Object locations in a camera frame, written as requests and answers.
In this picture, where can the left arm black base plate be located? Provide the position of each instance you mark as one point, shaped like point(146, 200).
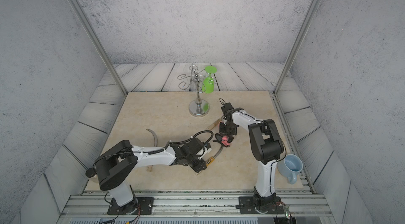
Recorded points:
point(139, 206)

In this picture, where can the light blue ceramic mug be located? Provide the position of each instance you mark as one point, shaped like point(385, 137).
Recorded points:
point(290, 167)

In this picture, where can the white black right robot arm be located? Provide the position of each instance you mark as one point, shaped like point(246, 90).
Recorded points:
point(266, 145)

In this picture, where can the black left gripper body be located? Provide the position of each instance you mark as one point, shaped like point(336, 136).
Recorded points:
point(195, 162)

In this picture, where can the small sickle wooden handle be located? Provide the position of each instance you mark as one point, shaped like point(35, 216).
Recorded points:
point(214, 124)
point(149, 168)
point(210, 160)

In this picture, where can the green plastic goblet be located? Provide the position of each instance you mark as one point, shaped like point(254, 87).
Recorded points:
point(209, 80)

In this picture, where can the left aluminium frame post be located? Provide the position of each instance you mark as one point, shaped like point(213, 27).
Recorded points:
point(79, 12)

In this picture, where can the small jar with black lid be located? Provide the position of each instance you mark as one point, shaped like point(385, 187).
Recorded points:
point(91, 174)

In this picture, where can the right aluminium frame post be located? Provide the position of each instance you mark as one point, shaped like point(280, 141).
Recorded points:
point(297, 43)

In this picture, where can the aluminium frame post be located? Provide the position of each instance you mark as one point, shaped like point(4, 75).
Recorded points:
point(297, 43)
point(79, 12)

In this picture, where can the pink fluffy rag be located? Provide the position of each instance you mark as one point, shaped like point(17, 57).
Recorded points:
point(226, 141)

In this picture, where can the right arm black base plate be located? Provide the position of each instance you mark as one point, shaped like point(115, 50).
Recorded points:
point(261, 205)

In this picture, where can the aluminium mounting rail base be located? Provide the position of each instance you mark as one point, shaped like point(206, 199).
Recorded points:
point(294, 204)

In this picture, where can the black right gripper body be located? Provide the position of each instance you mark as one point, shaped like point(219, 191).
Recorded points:
point(227, 130)

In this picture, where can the chrome glass holder stand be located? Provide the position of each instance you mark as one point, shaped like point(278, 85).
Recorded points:
point(199, 107)

